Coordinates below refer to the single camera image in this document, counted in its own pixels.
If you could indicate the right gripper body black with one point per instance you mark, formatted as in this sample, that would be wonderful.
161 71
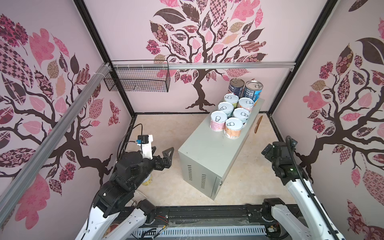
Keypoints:
268 154

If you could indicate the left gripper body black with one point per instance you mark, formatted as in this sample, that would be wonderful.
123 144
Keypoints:
158 164

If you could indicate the white small can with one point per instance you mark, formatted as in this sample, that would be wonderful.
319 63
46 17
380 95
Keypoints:
242 114

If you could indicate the orange labelled can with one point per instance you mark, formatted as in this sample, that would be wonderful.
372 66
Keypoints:
233 127

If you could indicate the pink labelled can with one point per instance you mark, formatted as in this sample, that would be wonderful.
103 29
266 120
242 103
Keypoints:
246 103

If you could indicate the pink small can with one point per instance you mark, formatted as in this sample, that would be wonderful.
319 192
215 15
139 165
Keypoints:
218 120

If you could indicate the large blue labelled can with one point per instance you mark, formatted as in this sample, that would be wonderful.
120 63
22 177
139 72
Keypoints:
252 90

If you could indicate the green labelled small can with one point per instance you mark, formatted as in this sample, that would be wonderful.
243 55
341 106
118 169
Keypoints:
232 99

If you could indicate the dark tomato can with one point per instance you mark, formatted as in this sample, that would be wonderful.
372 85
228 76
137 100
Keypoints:
236 87

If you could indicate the yellow labelled can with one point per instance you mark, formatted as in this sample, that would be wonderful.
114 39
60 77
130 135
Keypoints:
148 180

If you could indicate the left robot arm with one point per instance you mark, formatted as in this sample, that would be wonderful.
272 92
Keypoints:
133 169

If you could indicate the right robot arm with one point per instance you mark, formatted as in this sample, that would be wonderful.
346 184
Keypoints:
318 224

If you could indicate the grey metal cabinet box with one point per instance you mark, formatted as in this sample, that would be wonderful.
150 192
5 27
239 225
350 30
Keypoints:
207 156

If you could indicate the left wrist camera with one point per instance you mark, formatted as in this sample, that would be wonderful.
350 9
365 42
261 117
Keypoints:
145 143

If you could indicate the wooden handled knife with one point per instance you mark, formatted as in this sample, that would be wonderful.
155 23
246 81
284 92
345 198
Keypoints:
258 124

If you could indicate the black base frame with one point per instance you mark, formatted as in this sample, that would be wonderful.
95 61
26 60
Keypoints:
209 216

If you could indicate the black wire basket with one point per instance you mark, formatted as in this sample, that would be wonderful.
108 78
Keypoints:
139 76

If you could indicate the aluminium rail back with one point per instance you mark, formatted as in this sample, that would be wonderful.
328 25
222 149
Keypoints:
197 66

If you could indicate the aluminium rail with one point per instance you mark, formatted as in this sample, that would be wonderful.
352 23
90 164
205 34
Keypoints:
23 180
197 66

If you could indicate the white vented cable duct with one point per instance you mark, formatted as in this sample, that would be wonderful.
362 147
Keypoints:
191 232

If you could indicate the aluminium rail left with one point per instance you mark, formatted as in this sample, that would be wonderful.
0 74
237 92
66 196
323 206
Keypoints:
23 180

